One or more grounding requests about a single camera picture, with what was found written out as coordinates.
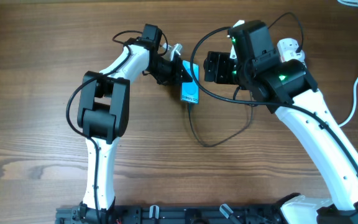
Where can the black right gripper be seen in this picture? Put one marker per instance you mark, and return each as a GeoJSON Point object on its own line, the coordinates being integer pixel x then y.
{"type": "Point", "coordinates": [217, 63]}

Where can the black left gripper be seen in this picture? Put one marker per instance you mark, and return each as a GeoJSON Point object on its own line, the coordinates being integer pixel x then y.
{"type": "Point", "coordinates": [174, 77]}

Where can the blue screen Galaxy smartphone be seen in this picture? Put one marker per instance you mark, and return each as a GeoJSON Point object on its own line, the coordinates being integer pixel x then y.
{"type": "Point", "coordinates": [190, 90]}

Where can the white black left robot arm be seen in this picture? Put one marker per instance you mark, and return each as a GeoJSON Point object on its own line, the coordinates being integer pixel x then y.
{"type": "Point", "coordinates": [103, 114]}

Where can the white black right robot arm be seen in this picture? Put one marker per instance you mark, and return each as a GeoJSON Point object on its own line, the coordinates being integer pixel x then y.
{"type": "Point", "coordinates": [288, 90]}

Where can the white charger plug adapter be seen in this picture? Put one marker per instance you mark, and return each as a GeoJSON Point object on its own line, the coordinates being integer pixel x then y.
{"type": "Point", "coordinates": [293, 55]}

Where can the white power strip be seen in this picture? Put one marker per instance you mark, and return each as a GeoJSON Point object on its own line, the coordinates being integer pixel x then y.
{"type": "Point", "coordinates": [287, 49]}

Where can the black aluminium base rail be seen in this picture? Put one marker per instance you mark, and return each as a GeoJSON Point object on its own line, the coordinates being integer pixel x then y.
{"type": "Point", "coordinates": [259, 213]}

